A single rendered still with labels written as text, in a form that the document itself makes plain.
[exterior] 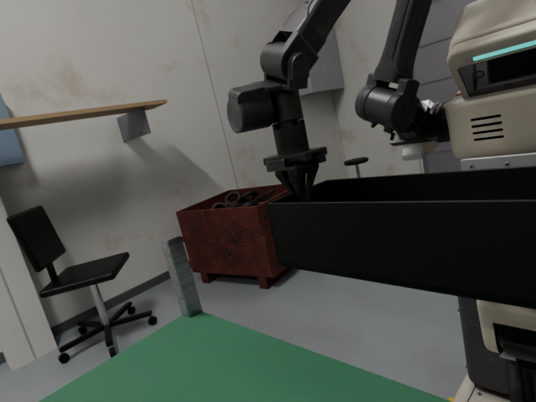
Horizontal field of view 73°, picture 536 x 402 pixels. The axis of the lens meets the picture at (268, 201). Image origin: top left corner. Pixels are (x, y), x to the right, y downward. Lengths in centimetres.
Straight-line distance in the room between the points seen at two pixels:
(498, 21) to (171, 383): 76
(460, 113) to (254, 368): 61
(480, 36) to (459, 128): 18
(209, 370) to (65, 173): 306
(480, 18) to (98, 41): 342
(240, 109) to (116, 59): 333
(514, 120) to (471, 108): 8
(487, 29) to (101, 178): 324
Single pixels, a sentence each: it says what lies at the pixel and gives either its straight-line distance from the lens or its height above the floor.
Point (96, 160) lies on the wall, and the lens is 358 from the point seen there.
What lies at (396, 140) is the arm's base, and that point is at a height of 115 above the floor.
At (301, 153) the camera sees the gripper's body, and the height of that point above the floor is 120.
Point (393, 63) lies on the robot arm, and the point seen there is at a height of 131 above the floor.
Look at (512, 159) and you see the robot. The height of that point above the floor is 109.
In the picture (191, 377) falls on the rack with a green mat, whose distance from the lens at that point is 55.
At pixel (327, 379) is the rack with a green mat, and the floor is 95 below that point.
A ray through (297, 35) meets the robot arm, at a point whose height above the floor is 137.
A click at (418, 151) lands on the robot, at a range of 88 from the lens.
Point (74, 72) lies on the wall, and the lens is 370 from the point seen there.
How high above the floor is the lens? 125
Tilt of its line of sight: 11 degrees down
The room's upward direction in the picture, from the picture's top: 13 degrees counter-clockwise
